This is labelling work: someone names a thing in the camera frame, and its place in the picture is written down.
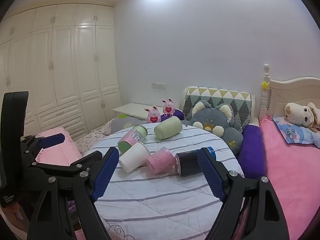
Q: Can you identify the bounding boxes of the light green cup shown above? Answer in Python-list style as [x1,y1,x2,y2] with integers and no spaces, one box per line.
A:
[154,116,184,141]

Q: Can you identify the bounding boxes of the pink bunny plush toy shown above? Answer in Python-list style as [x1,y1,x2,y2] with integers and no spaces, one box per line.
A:
[144,105,161,124]
[161,99,176,117]

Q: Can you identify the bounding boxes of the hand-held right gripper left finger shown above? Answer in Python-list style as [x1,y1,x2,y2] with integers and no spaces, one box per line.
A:
[27,147,120,240]

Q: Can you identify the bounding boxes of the purple cushion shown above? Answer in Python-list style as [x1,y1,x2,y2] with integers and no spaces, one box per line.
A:
[160,109,184,123]

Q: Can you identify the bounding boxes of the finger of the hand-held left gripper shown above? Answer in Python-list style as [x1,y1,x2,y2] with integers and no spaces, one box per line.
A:
[31,151,103,177]
[21,133,66,159]

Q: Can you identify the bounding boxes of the heart pattern bed sheet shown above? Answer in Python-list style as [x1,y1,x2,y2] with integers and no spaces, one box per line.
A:
[74,127,111,156]

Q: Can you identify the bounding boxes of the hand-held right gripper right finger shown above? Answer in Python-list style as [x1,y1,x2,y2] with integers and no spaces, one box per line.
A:
[197,147,292,240]

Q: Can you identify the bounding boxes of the blue floral pillow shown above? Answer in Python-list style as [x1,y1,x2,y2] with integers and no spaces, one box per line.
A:
[273,115,320,149]

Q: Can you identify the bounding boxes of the grey cat plush cushion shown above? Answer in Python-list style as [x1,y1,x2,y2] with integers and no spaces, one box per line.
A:
[190,99,244,155]

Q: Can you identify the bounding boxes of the grey pillow with green print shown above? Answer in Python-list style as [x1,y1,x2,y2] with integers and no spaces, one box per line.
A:
[102,114,148,136]

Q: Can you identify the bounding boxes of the white bedside table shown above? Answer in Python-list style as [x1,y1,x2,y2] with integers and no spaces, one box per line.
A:
[112,103,151,121]

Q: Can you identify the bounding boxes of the purple blanket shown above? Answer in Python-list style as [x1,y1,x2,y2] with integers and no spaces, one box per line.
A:
[236,124,267,181]

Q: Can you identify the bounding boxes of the cream bed headboard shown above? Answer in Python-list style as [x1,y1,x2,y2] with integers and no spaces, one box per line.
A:
[259,63,320,121]

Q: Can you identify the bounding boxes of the pink fleece blanket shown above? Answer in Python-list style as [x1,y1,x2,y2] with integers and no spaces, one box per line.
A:
[258,114,320,240]

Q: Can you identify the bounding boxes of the white cup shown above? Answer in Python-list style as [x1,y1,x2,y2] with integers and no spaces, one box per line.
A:
[118,141,151,173]

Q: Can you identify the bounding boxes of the white wardrobe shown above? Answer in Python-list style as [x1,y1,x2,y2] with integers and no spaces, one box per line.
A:
[0,3,123,142]

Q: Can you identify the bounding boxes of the light pink blanket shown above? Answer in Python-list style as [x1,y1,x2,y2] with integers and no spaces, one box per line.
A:
[34,127,83,167]

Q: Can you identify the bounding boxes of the triangle pattern quilted cushion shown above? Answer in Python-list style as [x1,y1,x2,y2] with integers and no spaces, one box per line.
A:
[182,86,251,133]

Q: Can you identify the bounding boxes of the cream plush toy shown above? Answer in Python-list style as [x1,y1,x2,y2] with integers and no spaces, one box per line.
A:
[285,102,320,133]

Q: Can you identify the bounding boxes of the dark blue can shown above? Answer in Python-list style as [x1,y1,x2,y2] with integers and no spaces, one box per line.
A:
[174,146,215,176]

